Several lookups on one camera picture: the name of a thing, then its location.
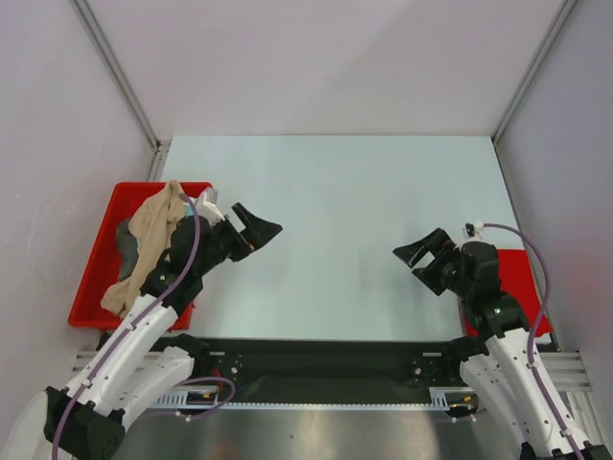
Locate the teal t shirt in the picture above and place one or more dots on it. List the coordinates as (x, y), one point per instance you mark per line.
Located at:
(155, 220)

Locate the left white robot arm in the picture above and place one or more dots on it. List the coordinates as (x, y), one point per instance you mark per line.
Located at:
(90, 415)

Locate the grey t shirt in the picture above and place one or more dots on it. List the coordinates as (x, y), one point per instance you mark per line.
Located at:
(127, 246)

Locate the left aluminium corner post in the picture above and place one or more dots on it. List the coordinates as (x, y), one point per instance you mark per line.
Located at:
(94, 30)

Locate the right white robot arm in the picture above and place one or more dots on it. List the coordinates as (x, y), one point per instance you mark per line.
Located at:
(500, 363)

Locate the folded red t shirt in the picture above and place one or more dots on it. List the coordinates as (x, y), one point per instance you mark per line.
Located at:
(518, 281)

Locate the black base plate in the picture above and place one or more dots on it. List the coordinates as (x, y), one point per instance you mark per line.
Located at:
(326, 372)

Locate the aluminium corner post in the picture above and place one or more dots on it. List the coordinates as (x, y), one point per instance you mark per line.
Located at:
(543, 50)
(94, 30)

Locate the beige t shirt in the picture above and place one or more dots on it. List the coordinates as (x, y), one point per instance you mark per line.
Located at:
(119, 298)

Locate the right aluminium corner post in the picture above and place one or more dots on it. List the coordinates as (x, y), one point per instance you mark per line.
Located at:
(543, 50)

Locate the red plastic bin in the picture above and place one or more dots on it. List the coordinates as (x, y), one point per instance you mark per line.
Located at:
(103, 267)

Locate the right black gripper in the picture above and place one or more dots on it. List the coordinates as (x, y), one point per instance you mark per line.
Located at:
(440, 246)

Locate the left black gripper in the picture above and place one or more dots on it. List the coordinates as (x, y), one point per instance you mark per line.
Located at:
(258, 232)

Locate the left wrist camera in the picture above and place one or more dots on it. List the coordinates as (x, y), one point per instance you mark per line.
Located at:
(206, 206)

